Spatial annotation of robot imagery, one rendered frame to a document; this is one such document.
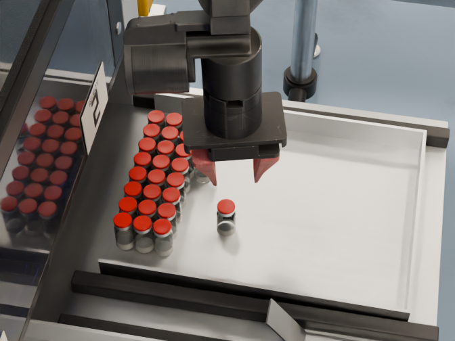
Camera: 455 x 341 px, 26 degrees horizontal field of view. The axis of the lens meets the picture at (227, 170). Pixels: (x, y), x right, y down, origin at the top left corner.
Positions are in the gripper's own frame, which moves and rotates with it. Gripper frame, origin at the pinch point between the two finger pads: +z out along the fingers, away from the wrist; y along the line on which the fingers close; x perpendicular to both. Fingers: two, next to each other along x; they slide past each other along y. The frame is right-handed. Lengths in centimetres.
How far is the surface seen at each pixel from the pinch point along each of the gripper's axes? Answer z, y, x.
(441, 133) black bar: 9.9, -26.2, -12.0
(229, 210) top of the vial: 6.4, 0.8, -0.1
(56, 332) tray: 8.5, 20.0, 12.6
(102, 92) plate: -2.9, 13.9, -10.8
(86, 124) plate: -4.4, 15.4, -4.8
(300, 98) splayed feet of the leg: 87, -20, -91
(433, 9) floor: 101, -62, -133
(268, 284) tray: 11.1, -3.0, 7.1
